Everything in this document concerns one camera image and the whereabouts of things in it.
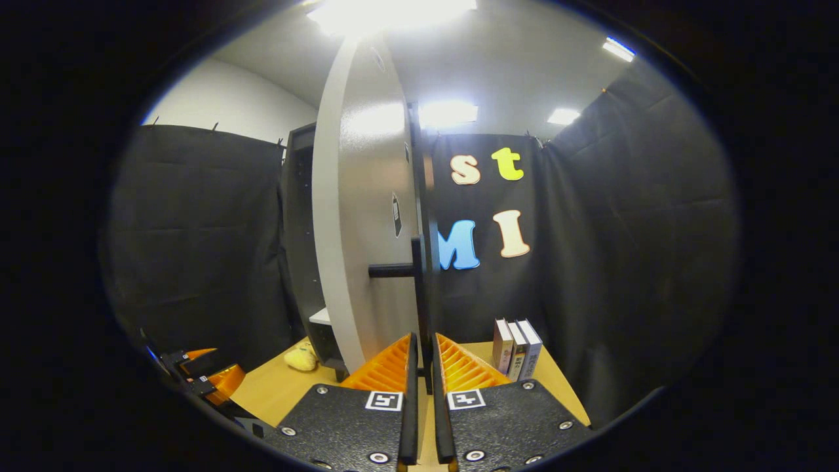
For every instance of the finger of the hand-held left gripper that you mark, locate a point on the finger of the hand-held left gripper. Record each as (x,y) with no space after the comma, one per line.
(196,360)
(223,383)

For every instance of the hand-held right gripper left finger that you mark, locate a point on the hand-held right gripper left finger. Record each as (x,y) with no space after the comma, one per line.
(410,426)

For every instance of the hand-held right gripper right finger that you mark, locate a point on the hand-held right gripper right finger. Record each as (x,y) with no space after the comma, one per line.
(442,426)

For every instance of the dark grey cabinet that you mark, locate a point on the dark grey cabinet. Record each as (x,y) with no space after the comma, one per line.
(298,229)

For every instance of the yellow plush toy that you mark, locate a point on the yellow plush toy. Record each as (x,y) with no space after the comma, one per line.
(301,359)

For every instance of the beige and purple book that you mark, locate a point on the beige and purple book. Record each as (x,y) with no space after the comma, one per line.
(501,347)

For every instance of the grey book dark patch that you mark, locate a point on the grey book dark patch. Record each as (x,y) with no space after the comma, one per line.
(518,354)

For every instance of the pale blue book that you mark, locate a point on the pale blue book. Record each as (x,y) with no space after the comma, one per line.
(532,351)

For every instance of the black backdrop cloth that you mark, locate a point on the black backdrop cloth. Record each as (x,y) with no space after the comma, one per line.
(623,262)

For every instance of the large ceiling light panel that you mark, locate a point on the large ceiling light panel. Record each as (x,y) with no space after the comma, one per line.
(387,13)

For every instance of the double ceiling light panel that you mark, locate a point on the double ceiling light panel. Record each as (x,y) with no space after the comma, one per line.
(619,49)

